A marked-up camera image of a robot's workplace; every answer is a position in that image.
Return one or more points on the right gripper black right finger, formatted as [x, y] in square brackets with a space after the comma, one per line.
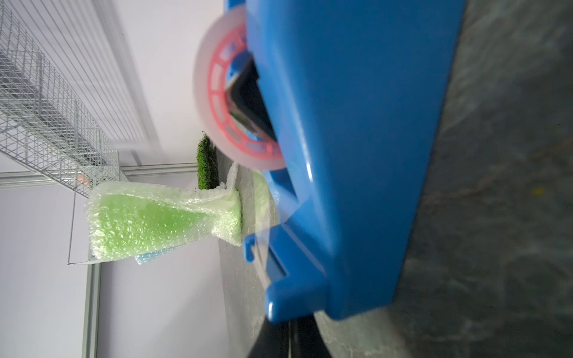
[306, 340]

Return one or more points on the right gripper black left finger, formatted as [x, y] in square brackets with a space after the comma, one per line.
[272, 341]

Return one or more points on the green plastic wine glass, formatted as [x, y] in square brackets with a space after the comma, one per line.
[123, 226]

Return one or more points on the blue tape dispenser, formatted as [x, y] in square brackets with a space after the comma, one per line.
[354, 91]

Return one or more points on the green artificial grass mat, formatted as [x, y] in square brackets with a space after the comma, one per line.
[207, 165]

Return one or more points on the clear tape roll pink core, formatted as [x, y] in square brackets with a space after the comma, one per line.
[223, 42]

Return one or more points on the white wire shelf rack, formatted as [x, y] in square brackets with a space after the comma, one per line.
[71, 99]

